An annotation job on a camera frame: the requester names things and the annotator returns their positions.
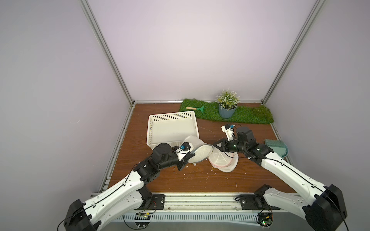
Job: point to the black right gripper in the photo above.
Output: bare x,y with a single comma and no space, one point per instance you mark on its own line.
224,145

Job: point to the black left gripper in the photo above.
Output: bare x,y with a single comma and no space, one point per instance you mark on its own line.
182,162

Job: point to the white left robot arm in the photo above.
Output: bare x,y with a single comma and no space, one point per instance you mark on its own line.
121,187

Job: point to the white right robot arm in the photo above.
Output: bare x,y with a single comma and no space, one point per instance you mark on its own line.
322,207

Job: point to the white perforated plastic basket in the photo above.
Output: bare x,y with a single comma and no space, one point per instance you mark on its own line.
171,128

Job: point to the green artificial grass mat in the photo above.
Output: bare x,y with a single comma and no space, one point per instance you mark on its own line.
242,114

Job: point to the teal plastic dustpan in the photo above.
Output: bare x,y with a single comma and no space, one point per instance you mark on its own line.
278,146

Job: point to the artificial plant in teal pot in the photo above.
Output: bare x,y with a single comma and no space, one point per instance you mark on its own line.
228,102

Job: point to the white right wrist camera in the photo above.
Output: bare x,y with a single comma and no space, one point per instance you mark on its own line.
229,131

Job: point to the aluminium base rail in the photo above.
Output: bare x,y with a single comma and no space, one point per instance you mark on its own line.
176,208

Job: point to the green rake with wooden handle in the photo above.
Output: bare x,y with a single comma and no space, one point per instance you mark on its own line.
196,108

